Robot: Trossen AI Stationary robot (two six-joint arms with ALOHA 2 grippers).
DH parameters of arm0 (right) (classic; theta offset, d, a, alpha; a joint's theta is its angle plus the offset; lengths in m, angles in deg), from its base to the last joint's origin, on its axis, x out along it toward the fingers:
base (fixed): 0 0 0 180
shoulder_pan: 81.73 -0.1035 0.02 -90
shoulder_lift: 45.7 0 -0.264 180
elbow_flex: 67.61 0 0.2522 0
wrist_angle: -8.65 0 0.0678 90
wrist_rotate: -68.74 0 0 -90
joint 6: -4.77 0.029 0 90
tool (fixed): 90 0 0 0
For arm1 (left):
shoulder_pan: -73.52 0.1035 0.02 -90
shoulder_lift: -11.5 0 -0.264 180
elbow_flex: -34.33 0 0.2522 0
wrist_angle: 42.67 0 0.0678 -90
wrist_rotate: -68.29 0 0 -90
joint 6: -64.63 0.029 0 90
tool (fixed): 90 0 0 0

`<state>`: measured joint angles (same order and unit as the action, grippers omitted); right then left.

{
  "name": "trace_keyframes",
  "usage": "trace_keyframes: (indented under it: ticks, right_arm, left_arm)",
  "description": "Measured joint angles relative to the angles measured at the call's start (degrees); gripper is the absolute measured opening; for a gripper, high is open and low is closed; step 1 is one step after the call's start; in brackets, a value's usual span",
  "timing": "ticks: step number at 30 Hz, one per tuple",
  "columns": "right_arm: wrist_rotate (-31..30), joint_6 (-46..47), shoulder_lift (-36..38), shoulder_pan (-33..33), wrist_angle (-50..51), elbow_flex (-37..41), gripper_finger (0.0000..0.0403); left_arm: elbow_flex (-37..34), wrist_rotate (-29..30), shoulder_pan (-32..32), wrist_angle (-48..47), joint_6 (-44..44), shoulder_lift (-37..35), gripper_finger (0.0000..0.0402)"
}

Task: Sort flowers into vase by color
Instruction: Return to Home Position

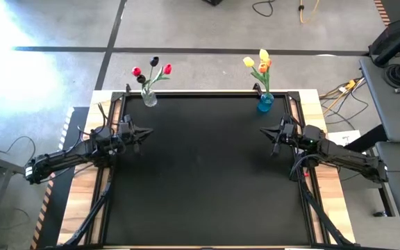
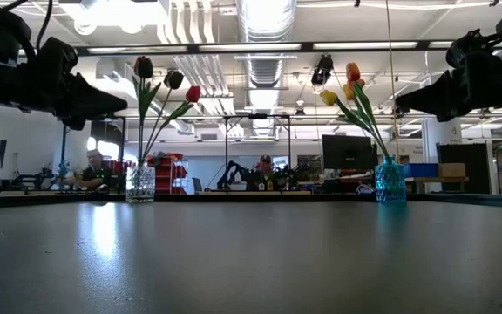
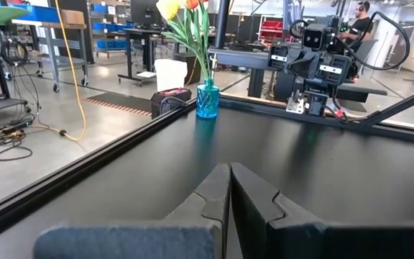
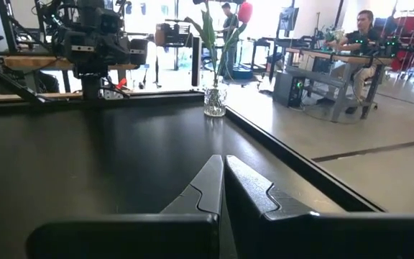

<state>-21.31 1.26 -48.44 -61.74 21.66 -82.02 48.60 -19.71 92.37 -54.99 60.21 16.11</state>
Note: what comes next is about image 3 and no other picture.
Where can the black power strip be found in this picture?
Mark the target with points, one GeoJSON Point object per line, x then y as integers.
{"type": "Point", "coordinates": [14, 126]}

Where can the black hazard-striped floor mat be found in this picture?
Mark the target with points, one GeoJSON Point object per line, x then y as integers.
{"type": "Point", "coordinates": [120, 102]}

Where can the metal shelving blue bins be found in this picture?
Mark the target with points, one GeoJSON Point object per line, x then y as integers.
{"type": "Point", "coordinates": [110, 43]}

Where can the black table mat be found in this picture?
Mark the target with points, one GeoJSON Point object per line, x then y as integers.
{"type": "Point", "coordinates": [300, 162]}

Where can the black computer desk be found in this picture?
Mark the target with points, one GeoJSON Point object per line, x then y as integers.
{"type": "Point", "coordinates": [138, 32]}

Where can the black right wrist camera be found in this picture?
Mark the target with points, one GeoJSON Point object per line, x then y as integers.
{"type": "Point", "coordinates": [315, 37]}

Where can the black aluminium table frame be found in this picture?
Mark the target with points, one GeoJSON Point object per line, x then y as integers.
{"type": "Point", "coordinates": [85, 169]}

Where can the black computer monitor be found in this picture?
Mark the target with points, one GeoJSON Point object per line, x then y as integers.
{"type": "Point", "coordinates": [146, 12]}

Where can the grey desk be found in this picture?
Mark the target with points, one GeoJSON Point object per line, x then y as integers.
{"type": "Point", "coordinates": [243, 57]}

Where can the red bin shelf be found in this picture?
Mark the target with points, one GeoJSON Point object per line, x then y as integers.
{"type": "Point", "coordinates": [271, 25]}

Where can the cardboard box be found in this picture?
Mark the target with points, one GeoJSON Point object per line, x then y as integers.
{"type": "Point", "coordinates": [72, 17]}

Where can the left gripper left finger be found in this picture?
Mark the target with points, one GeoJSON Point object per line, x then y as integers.
{"type": "Point", "coordinates": [178, 237]}

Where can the blue glass vase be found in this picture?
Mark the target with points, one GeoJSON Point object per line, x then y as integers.
{"type": "Point", "coordinates": [207, 102]}

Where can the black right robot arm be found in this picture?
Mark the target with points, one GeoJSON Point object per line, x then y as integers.
{"type": "Point", "coordinates": [316, 102]}

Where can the orange-red tulip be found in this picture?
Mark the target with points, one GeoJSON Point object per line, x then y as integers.
{"type": "Point", "coordinates": [192, 3]}

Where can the black pole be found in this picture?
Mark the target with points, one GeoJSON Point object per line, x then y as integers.
{"type": "Point", "coordinates": [222, 25]}

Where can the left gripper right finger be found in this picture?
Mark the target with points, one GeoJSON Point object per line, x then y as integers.
{"type": "Point", "coordinates": [300, 241]}

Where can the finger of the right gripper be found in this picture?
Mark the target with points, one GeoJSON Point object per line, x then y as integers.
{"type": "Point", "coordinates": [298, 69]}
{"type": "Point", "coordinates": [311, 68]}

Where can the white bag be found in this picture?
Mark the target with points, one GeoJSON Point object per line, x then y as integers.
{"type": "Point", "coordinates": [171, 73]}

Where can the blue storage bin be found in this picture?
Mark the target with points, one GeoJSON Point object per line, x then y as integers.
{"type": "Point", "coordinates": [41, 13]}

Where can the black case red label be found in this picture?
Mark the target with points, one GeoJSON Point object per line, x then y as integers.
{"type": "Point", "coordinates": [171, 104]}

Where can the wood-top metal cart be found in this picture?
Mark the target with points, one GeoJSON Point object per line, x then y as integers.
{"type": "Point", "coordinates": [65, 26]}

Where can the person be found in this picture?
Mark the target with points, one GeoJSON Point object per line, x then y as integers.
{"type": "Point", "coordinates": [363, 25]}

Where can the yellow tulip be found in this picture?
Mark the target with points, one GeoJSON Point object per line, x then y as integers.
{"type": "Point", "coordinates": [168, 8]}

